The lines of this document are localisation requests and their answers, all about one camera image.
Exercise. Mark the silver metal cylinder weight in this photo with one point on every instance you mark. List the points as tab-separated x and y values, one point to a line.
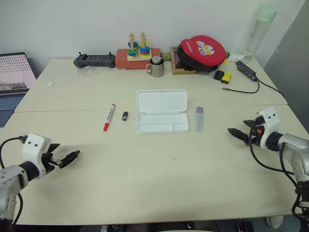
156	60

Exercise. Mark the white shoe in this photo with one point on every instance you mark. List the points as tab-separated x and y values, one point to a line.
275	221

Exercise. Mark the open laptop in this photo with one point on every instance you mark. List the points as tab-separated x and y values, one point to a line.
13	72

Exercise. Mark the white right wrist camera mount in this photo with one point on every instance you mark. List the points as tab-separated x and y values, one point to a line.
270	120

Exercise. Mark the purple capped lead tube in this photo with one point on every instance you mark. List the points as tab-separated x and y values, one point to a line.
199	119

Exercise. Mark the wooden framed tray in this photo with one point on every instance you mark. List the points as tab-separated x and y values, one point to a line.
177	68

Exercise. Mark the small yellow black block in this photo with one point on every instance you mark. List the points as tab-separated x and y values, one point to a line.
227	77

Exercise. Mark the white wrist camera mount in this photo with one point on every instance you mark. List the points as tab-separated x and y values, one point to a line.
270	120
33	149

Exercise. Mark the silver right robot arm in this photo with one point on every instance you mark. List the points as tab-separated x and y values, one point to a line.
293	145

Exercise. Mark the red rectangular box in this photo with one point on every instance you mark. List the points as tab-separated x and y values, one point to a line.
120	59

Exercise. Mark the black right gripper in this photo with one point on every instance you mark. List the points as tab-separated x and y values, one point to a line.
255	137

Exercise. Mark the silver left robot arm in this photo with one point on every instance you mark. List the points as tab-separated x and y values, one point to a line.
9	174

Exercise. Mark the crumpled white tissue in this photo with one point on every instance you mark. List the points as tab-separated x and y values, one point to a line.
235	57

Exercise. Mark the black handheld remote controller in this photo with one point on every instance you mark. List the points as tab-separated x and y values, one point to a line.
95	60

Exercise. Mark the red whiteboard marker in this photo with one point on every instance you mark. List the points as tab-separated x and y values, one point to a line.
109	117

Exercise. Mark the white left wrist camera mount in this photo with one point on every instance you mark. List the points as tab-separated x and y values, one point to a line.
33	149

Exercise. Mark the stainless steel mug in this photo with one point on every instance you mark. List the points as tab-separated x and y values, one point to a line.
158	70

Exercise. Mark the clear plastic wrapper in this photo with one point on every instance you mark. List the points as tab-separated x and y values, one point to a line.
88	72

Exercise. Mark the clear bottle with green lid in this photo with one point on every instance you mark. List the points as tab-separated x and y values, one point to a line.
258	31

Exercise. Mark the red black round pouch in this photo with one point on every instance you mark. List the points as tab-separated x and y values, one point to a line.
202	53

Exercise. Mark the white plastic pencil case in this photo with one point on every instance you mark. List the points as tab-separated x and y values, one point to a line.
161	113

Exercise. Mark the grey USB hub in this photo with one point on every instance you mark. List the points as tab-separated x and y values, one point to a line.
246	70

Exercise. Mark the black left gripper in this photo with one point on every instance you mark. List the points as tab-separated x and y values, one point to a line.
49	162

